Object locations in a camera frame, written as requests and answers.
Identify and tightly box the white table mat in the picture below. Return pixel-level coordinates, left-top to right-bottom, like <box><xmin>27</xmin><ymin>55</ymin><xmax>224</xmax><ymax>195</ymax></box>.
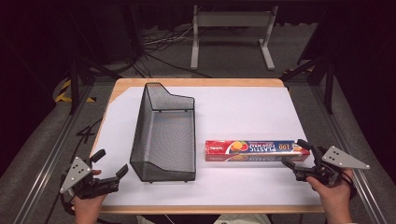
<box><xmin>90</xmin><ymin>86</ymin><xmax>322</xmax><ymax>207</ymax></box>

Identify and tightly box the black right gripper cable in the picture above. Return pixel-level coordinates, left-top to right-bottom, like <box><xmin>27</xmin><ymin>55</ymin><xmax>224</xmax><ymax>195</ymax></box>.
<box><xmin>340</xmin><ymin>170</ymin><xmax>358</xmax><ymax>200</ymax></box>

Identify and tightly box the white metal stand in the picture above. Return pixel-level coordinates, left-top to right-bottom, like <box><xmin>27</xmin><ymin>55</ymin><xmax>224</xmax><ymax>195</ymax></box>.
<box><xmin>190</xmin><ymin>5</ymin><xmax>279</xmax><ymax>71</ymax></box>

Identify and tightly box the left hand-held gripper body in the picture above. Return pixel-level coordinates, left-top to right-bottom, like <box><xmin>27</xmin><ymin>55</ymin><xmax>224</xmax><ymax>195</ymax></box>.
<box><xmin>59</xmin><ymin>156</ymin><xmax>120</xmax><ymax>200</ymax></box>

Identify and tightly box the black metal stand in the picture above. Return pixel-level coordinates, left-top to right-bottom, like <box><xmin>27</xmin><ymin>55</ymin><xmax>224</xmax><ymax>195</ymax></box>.
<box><xmin>279</xmin><ymin>52</ymin><xmax>336</xmax><ymax>115</ymax></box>
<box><xmin>68</xmin><ymin>55</ymin><xmax>123</xmax><ymax>116</ymax></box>

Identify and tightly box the black wire mesh basket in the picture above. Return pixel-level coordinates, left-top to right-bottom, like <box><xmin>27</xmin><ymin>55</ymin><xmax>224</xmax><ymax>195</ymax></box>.
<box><xmin>129</xmin><ymin>82</ymin><xmax>197</xmax><ymax>183</ymax></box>

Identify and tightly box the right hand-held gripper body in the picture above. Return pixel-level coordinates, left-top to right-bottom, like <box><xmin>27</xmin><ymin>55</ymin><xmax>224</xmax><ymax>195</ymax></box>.
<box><xmin>293</xmin><ymin>145</ymin><xmax>371</xmax><ymax>188</ymax></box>

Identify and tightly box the red blue plastic wrap box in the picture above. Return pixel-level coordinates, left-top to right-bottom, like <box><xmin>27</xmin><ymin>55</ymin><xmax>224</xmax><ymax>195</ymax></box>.
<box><xmin>205</xmin><ymin>139</ymin><xmax>311</xmax><ymax>162</ymax></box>

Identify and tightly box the bundle of floor cables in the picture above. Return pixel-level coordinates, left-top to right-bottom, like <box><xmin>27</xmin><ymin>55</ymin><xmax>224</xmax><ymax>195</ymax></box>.
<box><xmin>124</xmin><ymin>24</ymin><xmax>214</xmax><ymax>79</ymax></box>

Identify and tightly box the person's left hand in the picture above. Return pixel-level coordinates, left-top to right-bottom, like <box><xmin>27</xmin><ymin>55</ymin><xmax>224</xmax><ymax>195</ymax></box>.
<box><xmin>73</xmin><ymin>169</ymin><xmax>107</xmax><ymax>218</ymax></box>

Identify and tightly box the person's right hand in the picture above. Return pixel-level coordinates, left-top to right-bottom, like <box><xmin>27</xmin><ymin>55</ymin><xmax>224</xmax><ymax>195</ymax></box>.
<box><xmin>306</xmin><ymin>168</ymin><xmax>355</xmax><ymax>216</ymax></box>

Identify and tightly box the aluminium floor rail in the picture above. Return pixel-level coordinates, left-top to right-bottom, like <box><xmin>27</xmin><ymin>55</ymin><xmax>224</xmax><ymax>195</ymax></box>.
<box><xmin>12</xmin><ymin>85</ymin><xmax>95</xmax><ymax>224</ymax></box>
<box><xmin>310</xmin><ymin>85</ymin><xmax>389</xmax><ymax>224</ymax></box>

